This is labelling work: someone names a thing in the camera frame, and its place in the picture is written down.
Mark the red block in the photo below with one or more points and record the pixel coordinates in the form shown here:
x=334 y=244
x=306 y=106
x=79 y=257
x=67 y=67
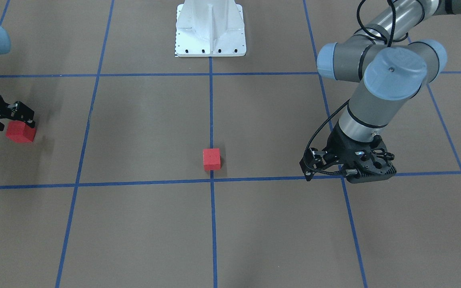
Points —
x=20 y=132
x=212 y=159

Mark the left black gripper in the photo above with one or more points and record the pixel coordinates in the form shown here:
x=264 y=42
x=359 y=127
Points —
x=339 y=147

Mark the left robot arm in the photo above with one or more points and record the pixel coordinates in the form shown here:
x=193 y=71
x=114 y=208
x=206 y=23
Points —
x=388 y=75

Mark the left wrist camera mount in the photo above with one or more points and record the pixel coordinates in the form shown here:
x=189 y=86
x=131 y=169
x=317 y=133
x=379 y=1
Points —
x=368 y=162

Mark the white pedestal column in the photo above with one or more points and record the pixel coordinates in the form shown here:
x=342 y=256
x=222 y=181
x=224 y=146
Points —
x=210 y=28

